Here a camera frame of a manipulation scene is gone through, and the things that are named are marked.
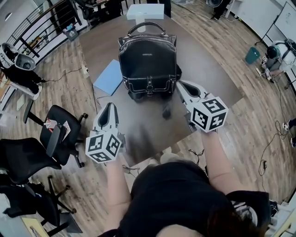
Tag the person's right forearm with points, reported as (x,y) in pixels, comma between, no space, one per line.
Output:
(216,162)

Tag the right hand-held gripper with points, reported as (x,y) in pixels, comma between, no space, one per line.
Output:
(208,115)

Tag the black metal railing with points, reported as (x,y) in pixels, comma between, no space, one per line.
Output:
(39,23)

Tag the yellow cardboard box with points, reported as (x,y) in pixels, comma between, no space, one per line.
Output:
(34,228)

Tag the white red paper packet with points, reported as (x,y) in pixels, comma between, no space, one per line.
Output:
(49,123)

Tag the white printed card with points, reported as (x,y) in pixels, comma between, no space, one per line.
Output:
(66,127)

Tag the person's left forearm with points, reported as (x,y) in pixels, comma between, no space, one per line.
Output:
(118,192)

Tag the white power strip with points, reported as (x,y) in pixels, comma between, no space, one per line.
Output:
(85,71)

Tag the small dark bin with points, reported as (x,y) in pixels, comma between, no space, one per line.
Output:
(71,33)

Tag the white side table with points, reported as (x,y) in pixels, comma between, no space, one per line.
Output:
(234,8)

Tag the black leather handbag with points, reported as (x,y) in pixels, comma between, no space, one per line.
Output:
(148,64)

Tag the dark wooden table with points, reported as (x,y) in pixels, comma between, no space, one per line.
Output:
(208,69)

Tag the black office chair with papers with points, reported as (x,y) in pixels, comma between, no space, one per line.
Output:
(30,152)

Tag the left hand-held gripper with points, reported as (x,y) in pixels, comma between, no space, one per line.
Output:
(101,147)

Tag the teal waste bin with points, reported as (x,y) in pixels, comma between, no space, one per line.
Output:
(252,55)

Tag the person's light shoe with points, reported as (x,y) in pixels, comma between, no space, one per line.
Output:
(168,155)

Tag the light blue folder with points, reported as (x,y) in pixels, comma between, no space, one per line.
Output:
(107,78)

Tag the wooden desk with white legs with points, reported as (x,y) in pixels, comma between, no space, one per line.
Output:
(14,92)

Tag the person's black shirt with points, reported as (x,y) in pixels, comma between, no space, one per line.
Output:
(173,199)

